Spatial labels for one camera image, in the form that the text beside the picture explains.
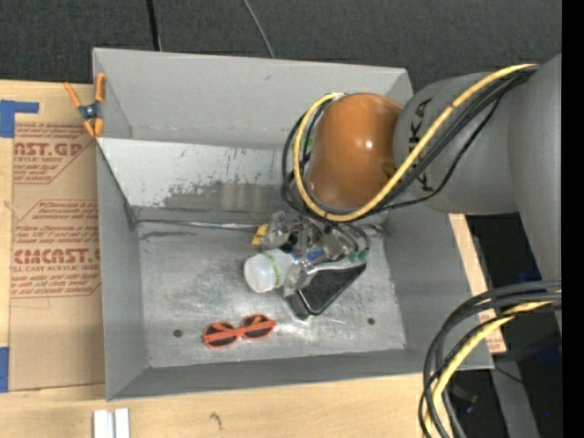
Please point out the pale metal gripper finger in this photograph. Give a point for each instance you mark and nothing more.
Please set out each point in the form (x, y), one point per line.
(279, 231)
(296, 278)

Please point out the small yellow block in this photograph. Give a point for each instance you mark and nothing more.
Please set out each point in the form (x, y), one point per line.
(259, 236)

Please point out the black flat case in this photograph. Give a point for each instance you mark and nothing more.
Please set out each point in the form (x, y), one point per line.
(326, 288)

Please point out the orange sunglasses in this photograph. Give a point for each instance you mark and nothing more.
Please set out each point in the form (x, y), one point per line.
(237, 331)

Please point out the grey metal bin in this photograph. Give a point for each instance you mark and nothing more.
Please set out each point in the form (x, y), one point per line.
(205, 263)

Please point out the brown cardboard board, red print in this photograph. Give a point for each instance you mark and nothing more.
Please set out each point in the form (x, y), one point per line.
(50, 244)

